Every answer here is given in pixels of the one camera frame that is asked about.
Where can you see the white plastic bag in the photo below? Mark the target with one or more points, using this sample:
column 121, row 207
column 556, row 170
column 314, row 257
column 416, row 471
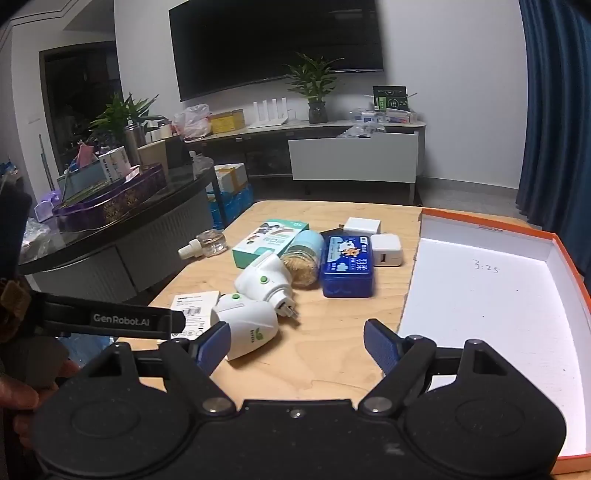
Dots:
column 193, row 123

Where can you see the white plug-in vaporizer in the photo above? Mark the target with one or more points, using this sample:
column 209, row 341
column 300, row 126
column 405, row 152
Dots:
column 252, row 323
column 267, row 279

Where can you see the blue tin box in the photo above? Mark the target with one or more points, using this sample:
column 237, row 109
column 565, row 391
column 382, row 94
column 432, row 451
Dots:
column 347, row 267

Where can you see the wall mounted black television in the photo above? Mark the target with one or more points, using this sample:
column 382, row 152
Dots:
column 219, row 45

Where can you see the orange white shallow box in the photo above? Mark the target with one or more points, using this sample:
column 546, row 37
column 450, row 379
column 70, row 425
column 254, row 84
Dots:
column 518, row 289

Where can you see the potted plant on side table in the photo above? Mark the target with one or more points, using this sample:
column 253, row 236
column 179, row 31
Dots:
column 124, row 122

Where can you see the small white paper box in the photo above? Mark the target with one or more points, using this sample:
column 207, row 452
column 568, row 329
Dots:
column 198, row 311

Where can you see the potted plant on cabinet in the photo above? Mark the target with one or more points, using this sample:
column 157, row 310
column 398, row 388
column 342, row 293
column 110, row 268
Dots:
column 314, row 79

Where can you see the white foam box with tape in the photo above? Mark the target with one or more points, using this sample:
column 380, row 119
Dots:
column 231, row 178

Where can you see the teal bandage box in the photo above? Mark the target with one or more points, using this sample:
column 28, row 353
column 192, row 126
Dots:
column 273, row 235

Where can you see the white wifi router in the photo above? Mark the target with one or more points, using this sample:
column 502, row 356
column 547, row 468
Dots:
column 267, row 114

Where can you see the clear liquid refill bottle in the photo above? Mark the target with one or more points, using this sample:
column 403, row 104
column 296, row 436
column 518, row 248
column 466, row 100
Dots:
column 207, row 244

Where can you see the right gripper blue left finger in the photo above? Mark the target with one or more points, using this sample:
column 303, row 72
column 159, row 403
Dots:
column 212, row 347

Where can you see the purple decorated tin box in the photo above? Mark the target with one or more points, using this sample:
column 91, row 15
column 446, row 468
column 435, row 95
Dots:
column 111, row 203

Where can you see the yellow cardboard box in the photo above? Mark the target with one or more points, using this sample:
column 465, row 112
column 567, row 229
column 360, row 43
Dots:
column 228, row 121

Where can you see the white tv cabinet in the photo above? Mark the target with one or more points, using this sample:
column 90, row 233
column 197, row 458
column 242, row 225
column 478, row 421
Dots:
column 300, row 160

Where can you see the person's left hand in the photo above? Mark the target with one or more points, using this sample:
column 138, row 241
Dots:
column 25, row 401

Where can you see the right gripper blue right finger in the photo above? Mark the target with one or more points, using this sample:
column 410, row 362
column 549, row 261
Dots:
column 384, row 346

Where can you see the white rounded usb charger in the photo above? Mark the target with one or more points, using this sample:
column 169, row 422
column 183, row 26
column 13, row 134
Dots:
column 387, row 250

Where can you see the toothpick jar blue lid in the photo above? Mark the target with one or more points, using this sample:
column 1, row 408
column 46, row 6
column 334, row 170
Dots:
column 303, row 258

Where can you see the black green display box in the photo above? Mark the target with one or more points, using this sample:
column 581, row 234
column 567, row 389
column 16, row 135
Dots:
column 391, row 97

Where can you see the white square charger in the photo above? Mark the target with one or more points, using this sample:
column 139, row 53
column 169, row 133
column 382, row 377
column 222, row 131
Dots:
column 362, row 226

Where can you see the blue plastic bag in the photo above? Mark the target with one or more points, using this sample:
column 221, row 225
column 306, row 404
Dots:
column 234, row 204

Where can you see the black glass side table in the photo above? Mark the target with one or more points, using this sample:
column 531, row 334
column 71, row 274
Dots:
column 133, row 259

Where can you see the dark blue curtain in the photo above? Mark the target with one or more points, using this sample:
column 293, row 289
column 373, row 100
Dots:
column 554, row 188

